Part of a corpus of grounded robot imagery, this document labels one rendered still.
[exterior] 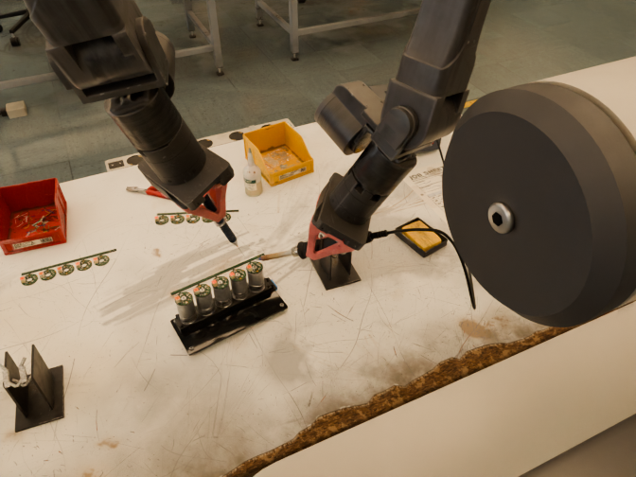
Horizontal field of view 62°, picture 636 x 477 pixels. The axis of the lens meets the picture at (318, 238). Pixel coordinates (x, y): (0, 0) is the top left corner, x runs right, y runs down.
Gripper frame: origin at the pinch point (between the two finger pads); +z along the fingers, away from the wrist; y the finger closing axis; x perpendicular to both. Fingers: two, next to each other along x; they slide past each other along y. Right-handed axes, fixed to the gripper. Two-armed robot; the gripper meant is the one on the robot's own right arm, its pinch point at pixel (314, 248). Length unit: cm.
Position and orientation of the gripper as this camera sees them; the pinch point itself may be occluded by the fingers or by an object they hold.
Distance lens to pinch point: 72.9
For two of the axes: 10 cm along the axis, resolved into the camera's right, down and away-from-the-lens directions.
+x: 8.6, 4.8, 1.9
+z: -4.7, 5.8, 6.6
